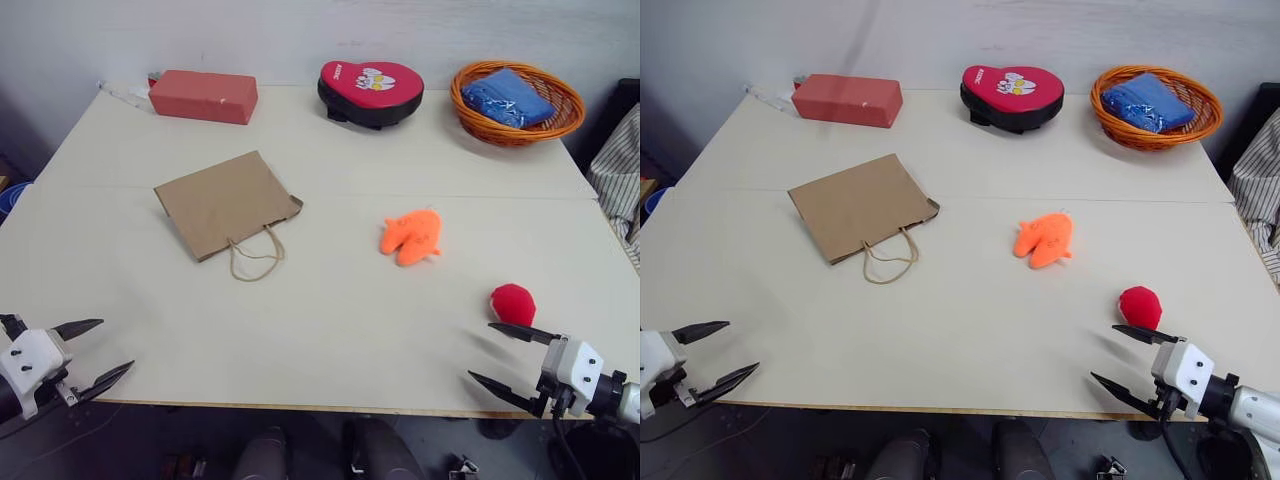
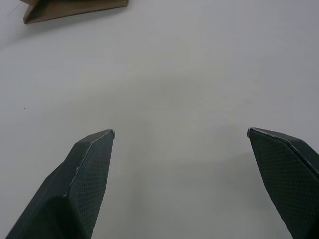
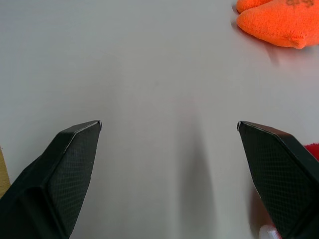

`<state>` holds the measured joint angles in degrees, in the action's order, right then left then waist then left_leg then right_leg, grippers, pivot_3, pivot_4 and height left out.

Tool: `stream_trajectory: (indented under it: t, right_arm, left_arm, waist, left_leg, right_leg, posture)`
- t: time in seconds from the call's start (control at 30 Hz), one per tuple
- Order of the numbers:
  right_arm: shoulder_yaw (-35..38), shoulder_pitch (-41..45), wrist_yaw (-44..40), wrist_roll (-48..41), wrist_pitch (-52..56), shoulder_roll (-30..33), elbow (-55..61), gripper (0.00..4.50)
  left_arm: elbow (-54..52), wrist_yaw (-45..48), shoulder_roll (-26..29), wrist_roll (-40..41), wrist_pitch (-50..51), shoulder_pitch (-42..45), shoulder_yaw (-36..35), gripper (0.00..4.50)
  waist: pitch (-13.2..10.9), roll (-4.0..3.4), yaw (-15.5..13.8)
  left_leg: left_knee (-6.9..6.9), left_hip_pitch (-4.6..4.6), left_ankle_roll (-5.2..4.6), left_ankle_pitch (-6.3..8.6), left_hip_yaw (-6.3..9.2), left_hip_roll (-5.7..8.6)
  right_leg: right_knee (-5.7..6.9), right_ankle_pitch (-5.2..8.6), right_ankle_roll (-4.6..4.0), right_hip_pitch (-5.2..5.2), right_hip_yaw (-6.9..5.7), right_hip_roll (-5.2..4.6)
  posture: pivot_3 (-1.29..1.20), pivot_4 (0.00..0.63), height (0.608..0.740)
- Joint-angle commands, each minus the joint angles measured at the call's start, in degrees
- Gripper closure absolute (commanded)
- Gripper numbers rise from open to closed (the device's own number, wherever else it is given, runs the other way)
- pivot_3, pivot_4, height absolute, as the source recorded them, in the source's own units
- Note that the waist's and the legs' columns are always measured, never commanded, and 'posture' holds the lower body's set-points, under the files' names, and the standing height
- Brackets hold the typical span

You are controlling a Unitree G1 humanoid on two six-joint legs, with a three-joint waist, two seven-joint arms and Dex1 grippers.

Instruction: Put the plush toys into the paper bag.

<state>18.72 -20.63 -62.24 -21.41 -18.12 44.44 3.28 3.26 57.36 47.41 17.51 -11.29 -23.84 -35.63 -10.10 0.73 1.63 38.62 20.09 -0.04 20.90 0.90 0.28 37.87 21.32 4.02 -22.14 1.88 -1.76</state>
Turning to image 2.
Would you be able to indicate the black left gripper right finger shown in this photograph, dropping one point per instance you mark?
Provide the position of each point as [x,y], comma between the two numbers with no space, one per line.
[289,179]

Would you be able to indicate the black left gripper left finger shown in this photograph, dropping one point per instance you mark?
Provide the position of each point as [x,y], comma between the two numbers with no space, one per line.
[74,189]

